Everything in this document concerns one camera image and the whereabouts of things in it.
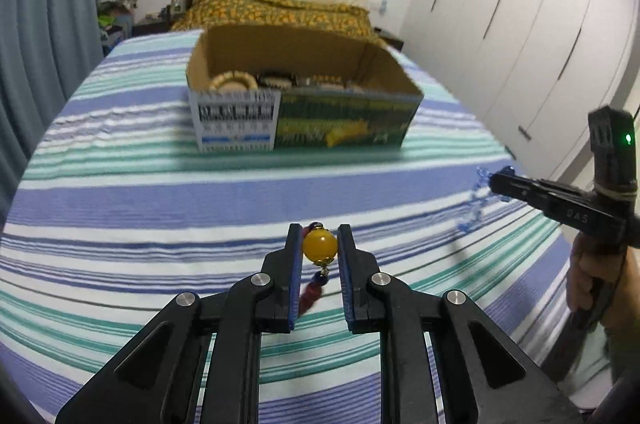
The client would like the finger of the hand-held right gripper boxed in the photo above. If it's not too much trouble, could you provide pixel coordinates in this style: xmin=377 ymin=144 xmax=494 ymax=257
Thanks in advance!
xmin=489 ymin=171 xmax=551 ymax=212

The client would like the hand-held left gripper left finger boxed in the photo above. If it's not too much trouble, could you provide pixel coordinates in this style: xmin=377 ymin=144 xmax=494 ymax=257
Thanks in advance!
xmin=54 ymin=224 xmax=306 ymax=424

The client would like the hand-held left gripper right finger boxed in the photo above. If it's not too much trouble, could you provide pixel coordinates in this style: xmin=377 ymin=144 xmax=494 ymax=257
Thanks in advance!
xmin=336 ymin=224 xmax=586 ymax=424

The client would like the yellow bead pendant with tassel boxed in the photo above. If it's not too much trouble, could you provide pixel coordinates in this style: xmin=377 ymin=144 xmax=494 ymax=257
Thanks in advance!
xmin=297 ymin=221 xmax=335 ymax=318

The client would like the blue glass chain necklace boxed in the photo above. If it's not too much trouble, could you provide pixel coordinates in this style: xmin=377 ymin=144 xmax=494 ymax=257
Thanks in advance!
xmin=457 ymin=164 xmax=516 ymax=235

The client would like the printed cardboard box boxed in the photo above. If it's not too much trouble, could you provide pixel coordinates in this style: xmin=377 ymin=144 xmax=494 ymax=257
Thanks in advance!
xmin=186 ymin=25 xmax=425 ymax=153

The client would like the brown wooden bead bracelet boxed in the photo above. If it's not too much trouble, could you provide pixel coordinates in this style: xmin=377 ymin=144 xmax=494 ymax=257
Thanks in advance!
xmin=299 ymin=74 xmax=347 ymax=93

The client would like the dark bead bracelet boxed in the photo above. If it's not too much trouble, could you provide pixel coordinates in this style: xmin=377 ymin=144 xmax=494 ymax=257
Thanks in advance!
xmin=255 ymin=70 xmax=296 ymax=91

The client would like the light wooden bead bracelet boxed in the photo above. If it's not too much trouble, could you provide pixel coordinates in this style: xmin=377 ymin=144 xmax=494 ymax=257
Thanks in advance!
xmin=209 ymin=71 xmax=258 ymax=93

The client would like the person's right hand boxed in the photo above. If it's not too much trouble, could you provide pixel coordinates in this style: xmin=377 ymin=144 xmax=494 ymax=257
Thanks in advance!
xmin=565 ymin=235 xmax=640 ymax=331

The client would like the striped blanket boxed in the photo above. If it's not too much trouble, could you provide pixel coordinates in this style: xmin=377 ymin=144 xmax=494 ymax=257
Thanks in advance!
xmin=0 ymin=29 xmax=616 ymax=424

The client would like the white wardrobe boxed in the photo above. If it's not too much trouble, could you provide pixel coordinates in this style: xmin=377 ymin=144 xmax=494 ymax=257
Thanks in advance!
xmin=400 ymin=0 xmax=640 ymax=205

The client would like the yellow floral bedsheet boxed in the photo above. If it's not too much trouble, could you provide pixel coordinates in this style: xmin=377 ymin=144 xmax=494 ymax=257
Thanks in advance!
xmin=170 ymin=0 xmax=388 ymax=48

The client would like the dark wooden nightstand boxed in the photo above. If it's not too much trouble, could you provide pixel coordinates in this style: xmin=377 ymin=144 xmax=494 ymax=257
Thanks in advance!
xmin=132 ymin=11 xmax=188 ymax=38

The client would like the blue curtain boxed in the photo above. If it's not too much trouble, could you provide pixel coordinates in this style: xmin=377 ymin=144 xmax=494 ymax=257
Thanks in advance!
xmin=0 ymin=0 xmax=126 ymax=225

